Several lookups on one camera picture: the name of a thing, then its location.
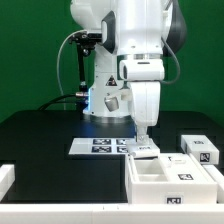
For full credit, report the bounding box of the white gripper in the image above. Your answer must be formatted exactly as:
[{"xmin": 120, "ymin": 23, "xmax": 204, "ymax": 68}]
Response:
[{"xmin": 130, "ymin": 82, "xmax": 161, "ymax": 144}]

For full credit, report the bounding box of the white door panel front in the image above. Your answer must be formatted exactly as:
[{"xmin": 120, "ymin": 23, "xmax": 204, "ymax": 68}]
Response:
[{"xmin": 126, "ymin": 139, "xmax": 160, "ymax": 158}]

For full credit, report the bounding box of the white door panel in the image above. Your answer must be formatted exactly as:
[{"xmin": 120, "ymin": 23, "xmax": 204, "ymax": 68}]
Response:
[
  {"xmin": 159, "ymin": 153, "xmax": 213, "ymax": 184},
  {"xmin": 126, "ymin": 139, "xmax": 160, "ymax": 158}
]

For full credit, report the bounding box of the white cabinet body box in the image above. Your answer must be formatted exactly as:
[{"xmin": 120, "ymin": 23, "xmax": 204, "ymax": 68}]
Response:
[{"xmin": 125, "ymin": 155, "xmax": 218, "ymax": 204}]

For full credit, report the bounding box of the white cabinet top block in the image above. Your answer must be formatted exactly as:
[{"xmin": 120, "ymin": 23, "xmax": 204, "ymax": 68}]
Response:
[{"xmin": 181, "ymin": 135, "xmax": 219, "ymax": 165}]

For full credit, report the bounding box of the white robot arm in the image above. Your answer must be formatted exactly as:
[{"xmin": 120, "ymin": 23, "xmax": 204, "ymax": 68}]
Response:
[{"xmin": 70, "ymin": 0, "xmax": 186, "ymax": 145}]

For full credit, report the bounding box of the white marker base sheet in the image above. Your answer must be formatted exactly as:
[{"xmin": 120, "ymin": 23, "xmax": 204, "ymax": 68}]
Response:
[{"xmin": 69, "ymin": 138, "xmax": 135, "ymax": 155}]

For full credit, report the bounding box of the white right fence block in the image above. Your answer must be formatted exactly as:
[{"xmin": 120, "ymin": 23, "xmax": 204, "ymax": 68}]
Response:
[{"xmin": 204, "ymin": 165, "xmax": 224, "ymax": 204}]

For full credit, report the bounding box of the white fence block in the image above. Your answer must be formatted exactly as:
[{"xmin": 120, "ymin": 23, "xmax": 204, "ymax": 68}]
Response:
[
  {"xmin": 204, "ymin": 165, "xmax": 224, "ymax": 204},
  {"xmin": 0, "ymin": 164, "xmax": 15, "ymax": 202}
]

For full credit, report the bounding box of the white left fence block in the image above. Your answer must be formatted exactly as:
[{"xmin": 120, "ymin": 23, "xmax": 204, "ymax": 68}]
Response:
[{"xmin": 0, "ymin": 164, "xmax": 15, "ymax": 202}]

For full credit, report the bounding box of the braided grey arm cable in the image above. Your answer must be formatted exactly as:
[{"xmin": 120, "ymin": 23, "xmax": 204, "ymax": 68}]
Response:
[{"xmin": 161, "ymin": 33, "xmax": 182, "ymax": 86}]

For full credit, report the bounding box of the white front fence rail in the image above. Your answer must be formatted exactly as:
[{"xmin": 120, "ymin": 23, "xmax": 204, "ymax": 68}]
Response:
[{"xmin": 0, "ymin": 204, "xmax": 224, "ymax": 224}]

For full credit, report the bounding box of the black camera on stand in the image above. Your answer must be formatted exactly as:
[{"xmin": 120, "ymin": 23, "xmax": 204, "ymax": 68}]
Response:
[{"xmin": 69, "ymin": 30, "xmax": 105, "ymax": 122}]

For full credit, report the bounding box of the grey camera cable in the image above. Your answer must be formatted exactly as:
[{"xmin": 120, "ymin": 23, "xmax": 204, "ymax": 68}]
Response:
[{"xmin": 55, "ymin": 30, "xmax": 88, "ymax": 112}]

